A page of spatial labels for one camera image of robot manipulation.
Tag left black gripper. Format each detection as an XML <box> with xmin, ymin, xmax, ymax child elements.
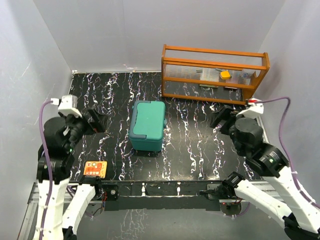
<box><xmin>61</xmin><ymin>106</ymin><xmax>109</xmax><ymax>151</ymax></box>

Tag teal medicine kit box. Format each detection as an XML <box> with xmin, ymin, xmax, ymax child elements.
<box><xmin>128</xmin><ymin>100</ymin><xmax>167</xmax><ymax>152</ymax></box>

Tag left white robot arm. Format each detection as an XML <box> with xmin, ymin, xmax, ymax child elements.
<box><xmin>33</xmin><ymin>109</ymin><xmax>108</xmax><ymax>240</ymax></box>

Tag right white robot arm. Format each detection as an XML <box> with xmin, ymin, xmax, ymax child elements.
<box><xmin>202</xmin><ymin>103</ymin><xmax>320</xmax><ymax>240</ymax></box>

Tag yellow small box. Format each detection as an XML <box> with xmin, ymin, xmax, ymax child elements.
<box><xmin>220</xmin><ymin>71</ymin><xmax>232</xmax><ymax>80</ymax></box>

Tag orange card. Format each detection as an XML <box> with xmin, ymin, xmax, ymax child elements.
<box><xmin>83</xmin><ymin>161</ymin><xmax>108</xmax><ymax>179</ymax></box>

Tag clear cup on rack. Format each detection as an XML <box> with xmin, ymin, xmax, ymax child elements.
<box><xmin>240</xmin><ymin>68</ymin><xmax>256</xmax><ymax>79</ymax></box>

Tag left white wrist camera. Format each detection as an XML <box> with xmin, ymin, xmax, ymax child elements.
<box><xmin>50</xmin><ymin>94</ymin><xmax>82</xmax><ymax>118</ymax></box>

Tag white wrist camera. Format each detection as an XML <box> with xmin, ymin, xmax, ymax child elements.
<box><xmin>236</xmin><ymin>98</ymin><xmax>264</xmax><ymax>119</ymax></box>
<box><xmin>50</xmin><ymin>94</ymin><xmax>82</xmax><ymax>118</ymax></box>

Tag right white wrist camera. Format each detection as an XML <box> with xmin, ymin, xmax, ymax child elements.
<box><xmin>236</xmin><ymin>98</ymin><xmax>264</xmax><ymax>119</ymax></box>

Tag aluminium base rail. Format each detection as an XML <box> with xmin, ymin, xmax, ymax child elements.
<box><xmin>17</xmin><ymin>180</ymin><xmax>310</xmax><ymax>240</ymax></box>

